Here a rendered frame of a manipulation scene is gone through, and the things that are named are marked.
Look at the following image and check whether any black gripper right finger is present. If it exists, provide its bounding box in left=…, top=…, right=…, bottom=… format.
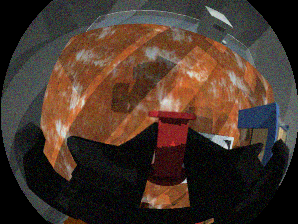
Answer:
left=184, top=127, right=263, bottom=206

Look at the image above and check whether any clear-panelled guard cubby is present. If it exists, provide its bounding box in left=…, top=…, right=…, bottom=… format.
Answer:
left=277, top=105, right=289, bottom=145

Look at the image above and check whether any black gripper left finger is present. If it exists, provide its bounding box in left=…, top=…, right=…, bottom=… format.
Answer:
left=67, top=123, right=158, bottom=208

